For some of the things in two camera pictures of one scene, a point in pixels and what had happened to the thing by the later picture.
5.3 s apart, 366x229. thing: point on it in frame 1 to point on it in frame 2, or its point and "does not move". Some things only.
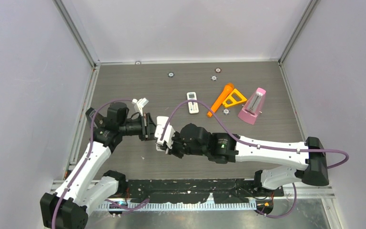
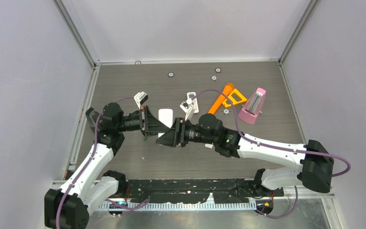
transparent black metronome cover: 99,120 does not move
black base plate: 219,191 does not move
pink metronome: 253,107 does not move
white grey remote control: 158,148 to 166,116
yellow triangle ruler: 234,101 does not move
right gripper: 172,150 to 176,136
